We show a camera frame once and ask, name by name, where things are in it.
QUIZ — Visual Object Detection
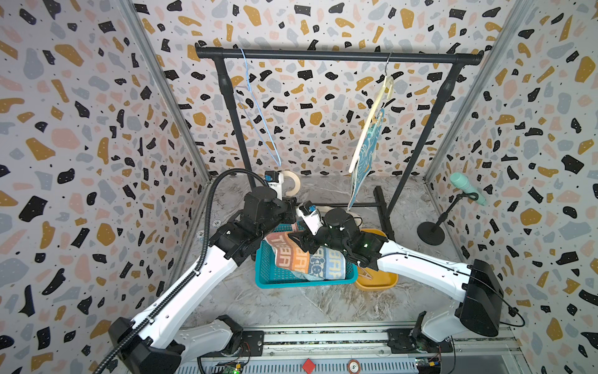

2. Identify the black clothes rack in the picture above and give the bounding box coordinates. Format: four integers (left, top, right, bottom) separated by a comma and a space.
195, 45, 484, 239

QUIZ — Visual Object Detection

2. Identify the peach clothespin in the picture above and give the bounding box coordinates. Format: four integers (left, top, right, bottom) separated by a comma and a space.
360, 269, 372, 281

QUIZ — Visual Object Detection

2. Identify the mint green microphone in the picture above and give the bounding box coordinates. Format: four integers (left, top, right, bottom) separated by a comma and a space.
450, 172, 487, 206

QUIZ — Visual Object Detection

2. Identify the red diamond sticker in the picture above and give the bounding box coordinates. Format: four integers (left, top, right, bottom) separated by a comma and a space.
302, 358, 316, 374

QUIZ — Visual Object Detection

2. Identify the black microphone stand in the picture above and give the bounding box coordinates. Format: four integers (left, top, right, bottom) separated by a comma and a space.
417, 193, 481, 246

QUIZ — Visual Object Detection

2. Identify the round red white sticker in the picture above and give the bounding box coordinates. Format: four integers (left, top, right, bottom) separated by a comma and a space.
347, 359, 361, 374

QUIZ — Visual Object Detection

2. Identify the teal jellyfish pattern towel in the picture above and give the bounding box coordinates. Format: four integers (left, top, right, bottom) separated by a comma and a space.
347, 109, 385, 210

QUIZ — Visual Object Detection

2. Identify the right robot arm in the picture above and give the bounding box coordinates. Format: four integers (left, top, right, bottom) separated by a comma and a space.
291, 206, 504, 343

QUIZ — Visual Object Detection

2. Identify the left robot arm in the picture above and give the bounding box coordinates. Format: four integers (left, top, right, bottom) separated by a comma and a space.
109, 186, 297, 373

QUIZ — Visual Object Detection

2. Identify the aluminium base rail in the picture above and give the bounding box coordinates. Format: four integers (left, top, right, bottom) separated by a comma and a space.
174, 323, 531, 373

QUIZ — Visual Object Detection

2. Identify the orange patterned towel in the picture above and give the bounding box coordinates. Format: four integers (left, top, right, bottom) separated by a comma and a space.
266, 232, 315, 275

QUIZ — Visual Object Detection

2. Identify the light blue wire hanger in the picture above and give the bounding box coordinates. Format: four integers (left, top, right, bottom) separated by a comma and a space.
239, 48, 282, 168

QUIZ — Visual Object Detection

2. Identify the teal plastic basket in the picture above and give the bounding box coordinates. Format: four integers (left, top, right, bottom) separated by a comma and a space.
255, 224, 358, 289

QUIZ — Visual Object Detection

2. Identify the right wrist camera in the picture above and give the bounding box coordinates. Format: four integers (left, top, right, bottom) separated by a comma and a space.
296, 200, 322, 235

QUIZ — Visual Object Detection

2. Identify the large wooden hanger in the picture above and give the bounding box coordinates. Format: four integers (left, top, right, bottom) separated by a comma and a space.
349, 52, 395, 173

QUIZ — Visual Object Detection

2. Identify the yellow plastic bin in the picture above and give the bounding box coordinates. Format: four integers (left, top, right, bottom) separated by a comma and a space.
354, 228, 399, 291

